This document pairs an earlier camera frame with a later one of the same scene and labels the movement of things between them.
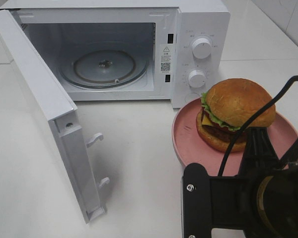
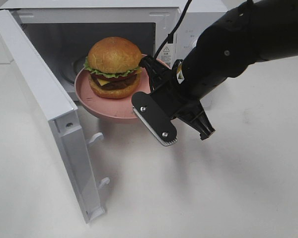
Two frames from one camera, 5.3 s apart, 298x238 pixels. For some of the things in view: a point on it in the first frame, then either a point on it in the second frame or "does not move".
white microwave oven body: [131, 50] does not move
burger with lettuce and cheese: [226, 105] to [112, 65]
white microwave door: [63, 117] does not move
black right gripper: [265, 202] to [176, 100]
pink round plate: [190, 148] to [115, 108]
